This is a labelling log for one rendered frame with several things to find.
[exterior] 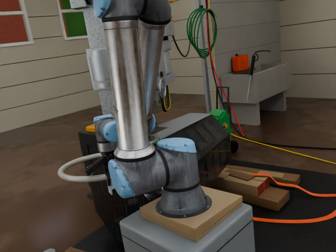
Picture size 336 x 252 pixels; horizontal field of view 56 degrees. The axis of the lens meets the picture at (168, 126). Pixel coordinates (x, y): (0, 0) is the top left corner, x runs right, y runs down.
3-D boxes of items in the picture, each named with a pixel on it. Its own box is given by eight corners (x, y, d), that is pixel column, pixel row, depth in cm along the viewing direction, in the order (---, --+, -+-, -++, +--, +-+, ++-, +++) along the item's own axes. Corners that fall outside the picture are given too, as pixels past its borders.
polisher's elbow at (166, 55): (147, 76, 282) (143, 54, 277) (158, 73, 298) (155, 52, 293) (164, 75, 272) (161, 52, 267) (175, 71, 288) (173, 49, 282)
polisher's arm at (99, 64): (84, 82, 315) (79, 57, 308) (107, 76, 343) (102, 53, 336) (143, 78, 276) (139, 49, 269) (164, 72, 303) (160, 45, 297)
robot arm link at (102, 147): (97, 144, 142) (96, 140, 151) (99, 155, 143) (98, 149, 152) (117, 141, 144) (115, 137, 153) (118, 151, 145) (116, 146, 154)
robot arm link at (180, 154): (207, 181, 122) (202, 137, 119) (168, 194, 115) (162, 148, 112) (187, 171, 136) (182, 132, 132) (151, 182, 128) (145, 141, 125)
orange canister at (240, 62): (229, 74, 541) (227, 54, 533) (244, 69, 574) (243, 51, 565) (240, 74, 526) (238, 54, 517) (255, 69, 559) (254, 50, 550)
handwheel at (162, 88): (156, 97, 243) (153, 77, 239) (168, 95, 240) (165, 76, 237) (150, 101, 229) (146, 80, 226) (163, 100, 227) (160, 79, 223)
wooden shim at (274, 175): (256, 175, 322) (256, 174, 321) (260, 171, 329) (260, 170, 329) (281, 179, 307) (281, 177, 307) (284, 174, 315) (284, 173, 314)
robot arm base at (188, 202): (217, 202, 125) (214, 179, 123) (179, 220, 115) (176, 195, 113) (187, 190, 141) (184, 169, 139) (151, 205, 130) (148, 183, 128)
